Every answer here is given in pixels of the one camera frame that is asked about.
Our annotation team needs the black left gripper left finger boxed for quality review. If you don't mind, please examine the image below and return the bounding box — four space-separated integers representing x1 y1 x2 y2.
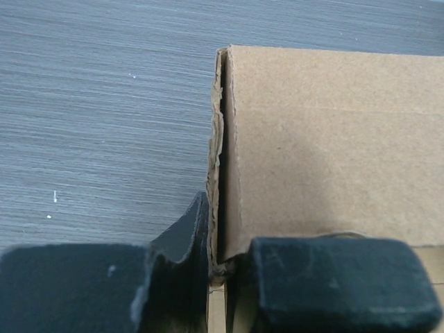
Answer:
1 192 209 332

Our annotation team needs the spare cardboard sheet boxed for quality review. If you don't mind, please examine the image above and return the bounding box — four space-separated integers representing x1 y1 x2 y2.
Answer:
206 45 443 332

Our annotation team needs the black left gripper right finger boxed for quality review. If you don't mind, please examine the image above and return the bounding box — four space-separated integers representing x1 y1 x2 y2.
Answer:
226 237 437 332

